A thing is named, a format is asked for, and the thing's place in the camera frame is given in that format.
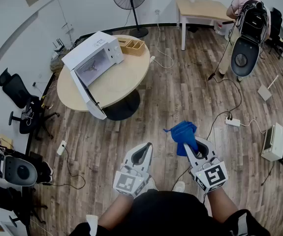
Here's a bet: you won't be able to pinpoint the black flat monitor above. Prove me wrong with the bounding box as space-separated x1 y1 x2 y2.
29 151 43 164

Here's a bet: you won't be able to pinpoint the white oval pod device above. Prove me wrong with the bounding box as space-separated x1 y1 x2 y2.
4 156 38 187
231 35 260 77

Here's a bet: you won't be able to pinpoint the white flat mop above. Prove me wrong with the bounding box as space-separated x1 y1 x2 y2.
257 74 279 102

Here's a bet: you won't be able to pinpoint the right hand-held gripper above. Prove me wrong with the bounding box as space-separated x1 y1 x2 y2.
183 136 229 194

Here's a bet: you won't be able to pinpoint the black standing fan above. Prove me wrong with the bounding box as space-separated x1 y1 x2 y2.
111 0 149 38

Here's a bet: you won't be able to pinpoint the person's right forearm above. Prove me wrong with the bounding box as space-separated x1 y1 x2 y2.
204 187 239 225

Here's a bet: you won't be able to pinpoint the blue cloth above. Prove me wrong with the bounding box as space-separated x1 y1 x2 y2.
163 120 199 157

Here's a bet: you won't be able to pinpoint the metal rack with white wheels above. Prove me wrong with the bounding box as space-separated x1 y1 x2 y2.
83 60 99 74

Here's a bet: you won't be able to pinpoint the black floor cable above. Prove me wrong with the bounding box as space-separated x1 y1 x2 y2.
62 145 86 190
206 75 243 142

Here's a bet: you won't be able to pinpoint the person's left shoe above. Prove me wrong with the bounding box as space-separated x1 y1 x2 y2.
143 177 158 192

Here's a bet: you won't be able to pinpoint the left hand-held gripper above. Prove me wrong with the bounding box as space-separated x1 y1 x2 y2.
112 143 154 199

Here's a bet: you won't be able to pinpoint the person's shoe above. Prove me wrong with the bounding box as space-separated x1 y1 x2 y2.
143 177 158 192
172 180 186 193

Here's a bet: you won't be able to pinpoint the white router black antennas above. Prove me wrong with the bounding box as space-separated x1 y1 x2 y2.
53 38 65 53

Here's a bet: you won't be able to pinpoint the person's black clothing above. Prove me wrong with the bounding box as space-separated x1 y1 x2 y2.
69 189 272 236

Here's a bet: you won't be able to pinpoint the black round table base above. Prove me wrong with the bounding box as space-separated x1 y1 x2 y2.
101 88 141 121

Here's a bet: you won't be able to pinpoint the wooden desk white legs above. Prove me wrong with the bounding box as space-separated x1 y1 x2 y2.
175 0 235 51

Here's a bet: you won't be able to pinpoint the person's right shoe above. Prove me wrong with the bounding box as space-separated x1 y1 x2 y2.
172 180 186 193

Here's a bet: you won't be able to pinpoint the white microwave oven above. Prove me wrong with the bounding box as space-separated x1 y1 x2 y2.
62 30 125 120

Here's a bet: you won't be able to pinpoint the person's left forearm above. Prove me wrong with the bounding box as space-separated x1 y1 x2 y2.
98 192 135 231

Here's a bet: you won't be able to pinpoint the white jug red label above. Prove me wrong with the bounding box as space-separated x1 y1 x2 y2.
214 21 233 36

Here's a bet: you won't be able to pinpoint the wicker basket organizer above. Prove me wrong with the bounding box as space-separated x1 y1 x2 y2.
118 37 146 57

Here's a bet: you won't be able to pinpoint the black office chair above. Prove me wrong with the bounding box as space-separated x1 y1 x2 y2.
264 7 283 59
0 67 60 140

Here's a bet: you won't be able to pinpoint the white floor cable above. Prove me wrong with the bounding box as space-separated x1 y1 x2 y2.
153 13 174 69
239 118 267 135

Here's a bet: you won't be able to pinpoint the small wooden table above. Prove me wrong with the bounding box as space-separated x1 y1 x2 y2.
0 133 14 149

